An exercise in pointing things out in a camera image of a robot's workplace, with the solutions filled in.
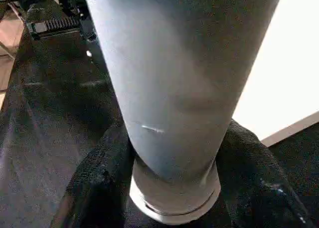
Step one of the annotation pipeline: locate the white plastic table top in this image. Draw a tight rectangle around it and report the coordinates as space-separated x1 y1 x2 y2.
232 0 319 148

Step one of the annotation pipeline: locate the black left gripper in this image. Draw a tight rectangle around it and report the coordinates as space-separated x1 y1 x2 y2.
26 0 98 42

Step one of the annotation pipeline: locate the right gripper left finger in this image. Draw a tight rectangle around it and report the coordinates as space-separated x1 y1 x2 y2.
50 123 137 228

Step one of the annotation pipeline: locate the white plastic table leg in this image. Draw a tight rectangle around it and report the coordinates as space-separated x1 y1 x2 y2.
81 0 285 226

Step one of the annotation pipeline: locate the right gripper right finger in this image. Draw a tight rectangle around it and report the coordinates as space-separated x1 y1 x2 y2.
214 117 315 228

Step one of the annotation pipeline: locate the black work surface mat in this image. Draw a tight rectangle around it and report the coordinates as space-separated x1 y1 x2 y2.
0 25 319 228

